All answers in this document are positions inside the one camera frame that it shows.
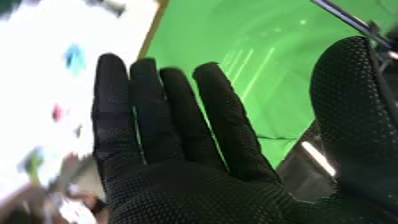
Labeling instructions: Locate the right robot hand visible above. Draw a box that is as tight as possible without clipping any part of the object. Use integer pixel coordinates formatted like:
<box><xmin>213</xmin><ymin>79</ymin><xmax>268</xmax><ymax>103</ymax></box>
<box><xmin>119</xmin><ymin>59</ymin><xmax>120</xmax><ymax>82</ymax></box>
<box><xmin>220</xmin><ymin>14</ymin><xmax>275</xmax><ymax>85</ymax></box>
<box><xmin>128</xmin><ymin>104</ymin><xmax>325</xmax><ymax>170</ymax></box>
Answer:
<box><xmin>88</xmin><ymin>35</ymin><xmax>398</xmax><ymax>224</ymax></box>

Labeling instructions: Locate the green sprig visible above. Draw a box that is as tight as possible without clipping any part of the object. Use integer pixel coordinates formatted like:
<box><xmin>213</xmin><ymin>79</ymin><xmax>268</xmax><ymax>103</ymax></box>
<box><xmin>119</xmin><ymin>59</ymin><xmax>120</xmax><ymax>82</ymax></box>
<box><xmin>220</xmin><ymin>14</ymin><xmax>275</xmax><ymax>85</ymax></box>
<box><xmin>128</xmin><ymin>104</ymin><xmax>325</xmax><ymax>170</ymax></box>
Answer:
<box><xmin>19</xmin><ymin>147</ymin><xmax>48</xmax><ymax>185</ymax></box>

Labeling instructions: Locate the pink flower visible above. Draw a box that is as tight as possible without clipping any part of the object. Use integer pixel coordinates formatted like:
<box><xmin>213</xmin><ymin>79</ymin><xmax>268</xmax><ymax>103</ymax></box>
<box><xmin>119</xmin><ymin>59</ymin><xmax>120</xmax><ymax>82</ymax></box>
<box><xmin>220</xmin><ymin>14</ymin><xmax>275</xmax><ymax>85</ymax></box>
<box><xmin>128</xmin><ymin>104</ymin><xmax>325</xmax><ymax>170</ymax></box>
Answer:
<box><xmin>49</xmin><ymin>103</ymin><xmax>67</xmax><ymax>124</ymax></box>

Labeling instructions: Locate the white sheet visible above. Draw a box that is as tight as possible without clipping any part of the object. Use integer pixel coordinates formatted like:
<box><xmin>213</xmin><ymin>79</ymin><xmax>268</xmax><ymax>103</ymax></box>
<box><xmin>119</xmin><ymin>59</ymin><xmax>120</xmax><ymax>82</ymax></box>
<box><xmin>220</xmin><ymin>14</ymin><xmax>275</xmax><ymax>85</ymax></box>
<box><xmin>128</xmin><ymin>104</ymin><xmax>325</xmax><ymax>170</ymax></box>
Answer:
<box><xmin>0</xmin><ymin>0</ymin><xmax>161</xmax><ymax>201</ymax></box>

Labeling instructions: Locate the black stand pole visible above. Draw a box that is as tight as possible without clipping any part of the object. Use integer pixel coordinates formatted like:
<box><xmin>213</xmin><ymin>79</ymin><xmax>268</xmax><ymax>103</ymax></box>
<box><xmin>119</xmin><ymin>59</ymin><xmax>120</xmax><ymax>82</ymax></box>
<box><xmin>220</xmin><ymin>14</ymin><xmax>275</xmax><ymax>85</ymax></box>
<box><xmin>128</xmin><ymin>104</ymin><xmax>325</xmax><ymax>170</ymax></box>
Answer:
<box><xmin>309</xmin><ymin>0</ymin><xmax>398</xmax><ymax>61</ymax></box>

